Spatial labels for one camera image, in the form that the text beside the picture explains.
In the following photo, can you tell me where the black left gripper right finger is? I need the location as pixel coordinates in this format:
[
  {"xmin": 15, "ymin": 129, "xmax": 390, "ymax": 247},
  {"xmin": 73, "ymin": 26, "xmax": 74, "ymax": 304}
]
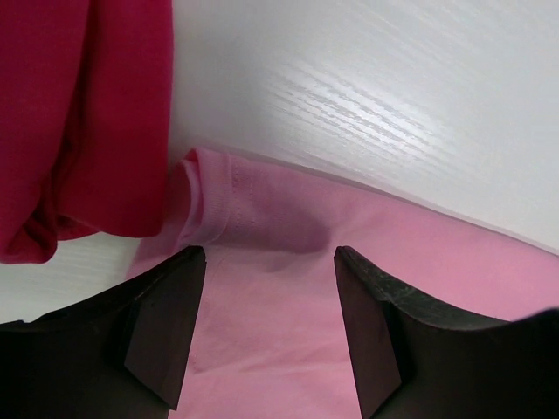
[{"xmin": 335, "ymin": 246, "xmax": 558, "ymax": 418}]

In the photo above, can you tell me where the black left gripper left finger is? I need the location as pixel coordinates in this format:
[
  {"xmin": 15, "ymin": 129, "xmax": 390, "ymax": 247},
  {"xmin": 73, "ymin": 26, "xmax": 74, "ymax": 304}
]
[{"xmin": 1, "ymin": 247, "xmax": 206, "ymax": 418}]

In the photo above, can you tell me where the light pink t-shirt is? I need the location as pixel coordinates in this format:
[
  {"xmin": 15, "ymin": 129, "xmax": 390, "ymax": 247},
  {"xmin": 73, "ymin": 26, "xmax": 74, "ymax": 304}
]
[{"xmin": 129, "ymin": 148, "xmax": 558, "ymax": 418}]

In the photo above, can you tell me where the folded magenta t-shirt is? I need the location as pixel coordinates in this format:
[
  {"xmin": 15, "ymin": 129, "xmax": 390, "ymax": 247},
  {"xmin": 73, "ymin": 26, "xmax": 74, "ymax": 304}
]
[{"xmin": 1, "ymin": 1, "xmax": 173, "ymax": 264}]

